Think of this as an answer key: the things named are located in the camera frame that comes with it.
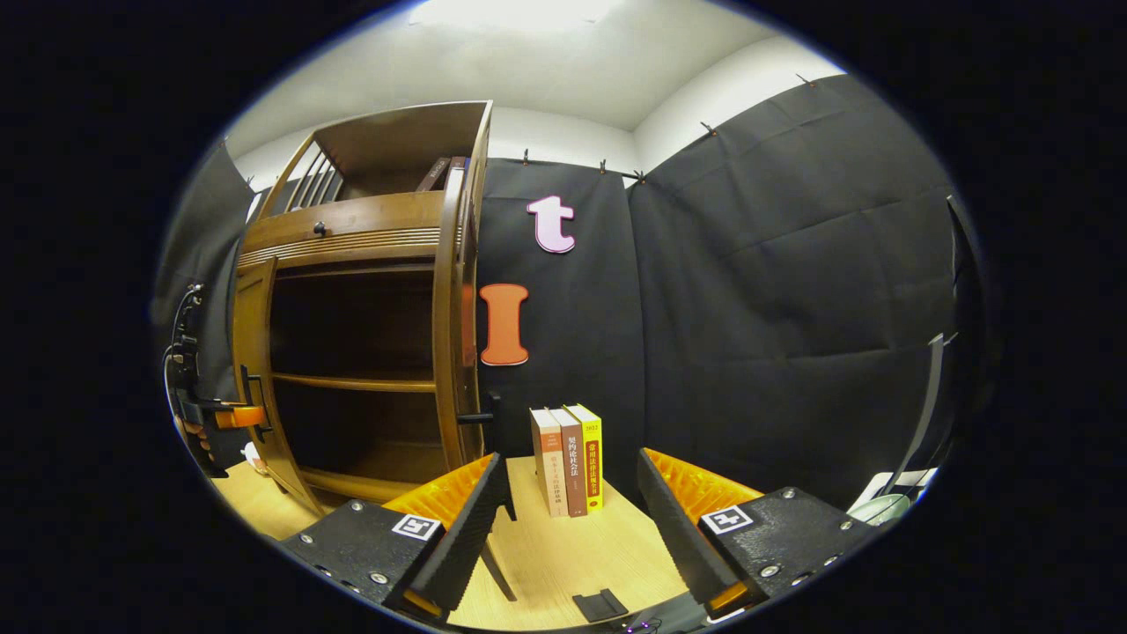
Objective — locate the large ceiling light panel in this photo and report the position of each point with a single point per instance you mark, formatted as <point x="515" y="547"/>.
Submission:
<point x="515" y="12"/>

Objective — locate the wooden double-door shoe cabinet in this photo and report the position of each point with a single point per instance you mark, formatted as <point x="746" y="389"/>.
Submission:
<point x="352" y="383"/>

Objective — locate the brown book in cabinet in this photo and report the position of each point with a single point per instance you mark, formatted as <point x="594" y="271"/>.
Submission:
<point x="431" y="176"/>

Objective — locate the small white item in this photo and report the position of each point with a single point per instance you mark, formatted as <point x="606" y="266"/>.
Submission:
<point x="254" y="460"/>

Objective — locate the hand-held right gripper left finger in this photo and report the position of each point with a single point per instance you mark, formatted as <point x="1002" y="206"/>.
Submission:
<point x="467" y="528"/>

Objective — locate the black backdrop cloth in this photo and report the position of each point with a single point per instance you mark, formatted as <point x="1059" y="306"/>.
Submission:
<point x="792" y="308"/>

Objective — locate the white round object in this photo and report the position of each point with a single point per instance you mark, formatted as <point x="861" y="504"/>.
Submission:
<point x="880" y="509"/>

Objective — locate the black flat plastic piece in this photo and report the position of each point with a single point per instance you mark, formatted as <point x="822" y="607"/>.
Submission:
<point x="600" y="605"/>

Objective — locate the yellow standing book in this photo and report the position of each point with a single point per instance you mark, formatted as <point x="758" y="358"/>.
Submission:
<point x="593" y="458"/>

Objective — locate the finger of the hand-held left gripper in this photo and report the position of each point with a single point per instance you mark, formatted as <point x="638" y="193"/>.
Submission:
<point x="239" y="416"/>

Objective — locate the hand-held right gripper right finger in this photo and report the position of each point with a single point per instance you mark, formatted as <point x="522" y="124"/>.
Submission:
<point x="678" y="537"/>

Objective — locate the maroon standing book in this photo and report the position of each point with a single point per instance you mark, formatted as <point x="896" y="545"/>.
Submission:
<point x="572" y="467"/>

